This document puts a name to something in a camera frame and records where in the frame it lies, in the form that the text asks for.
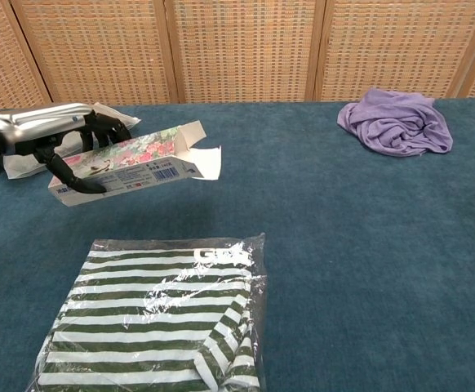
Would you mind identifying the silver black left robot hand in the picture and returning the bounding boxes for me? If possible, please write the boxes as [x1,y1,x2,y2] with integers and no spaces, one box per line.
[0,102,133,194]

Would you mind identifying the floral toothpaste carton box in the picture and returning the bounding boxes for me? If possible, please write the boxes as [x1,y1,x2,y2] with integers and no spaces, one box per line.
[47,120,223,208]

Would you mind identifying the green striped shirt in bag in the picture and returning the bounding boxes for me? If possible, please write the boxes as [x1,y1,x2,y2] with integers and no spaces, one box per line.
[24,232,269,392]

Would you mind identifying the grey fabric in clear bag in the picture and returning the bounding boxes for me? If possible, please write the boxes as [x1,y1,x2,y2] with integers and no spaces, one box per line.
[3,104,141,180]

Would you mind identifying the teal carpet table cover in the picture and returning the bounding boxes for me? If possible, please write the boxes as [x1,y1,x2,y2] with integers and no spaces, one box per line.
[0,96,475,392]

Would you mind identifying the crumpled purple cloth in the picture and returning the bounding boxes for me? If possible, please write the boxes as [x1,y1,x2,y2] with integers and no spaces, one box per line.
[337,87,454,158]

